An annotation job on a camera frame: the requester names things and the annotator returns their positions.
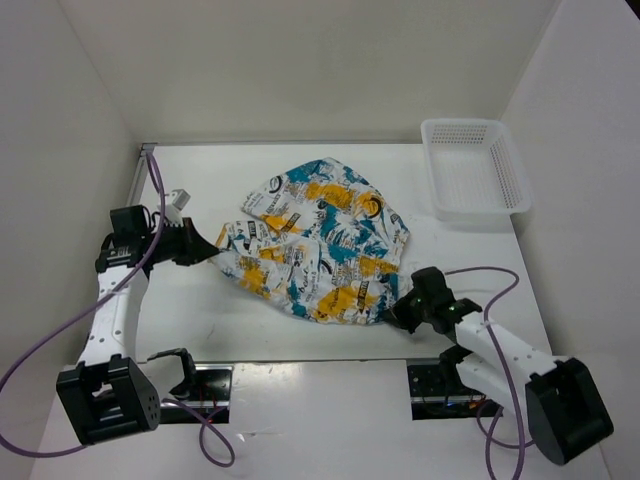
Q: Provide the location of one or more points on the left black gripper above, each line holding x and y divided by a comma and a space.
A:
194, 247

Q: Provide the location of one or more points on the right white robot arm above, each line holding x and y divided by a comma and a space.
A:
555, 402

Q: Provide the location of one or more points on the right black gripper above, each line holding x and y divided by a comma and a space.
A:
398, 314

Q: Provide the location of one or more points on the colourful printed shorts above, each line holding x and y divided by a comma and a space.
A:
320, 243

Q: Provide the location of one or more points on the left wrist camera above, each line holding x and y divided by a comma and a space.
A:
175, 201

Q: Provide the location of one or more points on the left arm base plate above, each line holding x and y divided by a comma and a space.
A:
210, 392

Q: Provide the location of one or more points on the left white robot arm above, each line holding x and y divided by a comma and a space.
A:
106, 396

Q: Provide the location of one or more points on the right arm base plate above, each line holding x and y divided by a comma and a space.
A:
433, 397

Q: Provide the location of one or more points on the white perforated plastic basket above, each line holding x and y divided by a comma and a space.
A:
474, 169

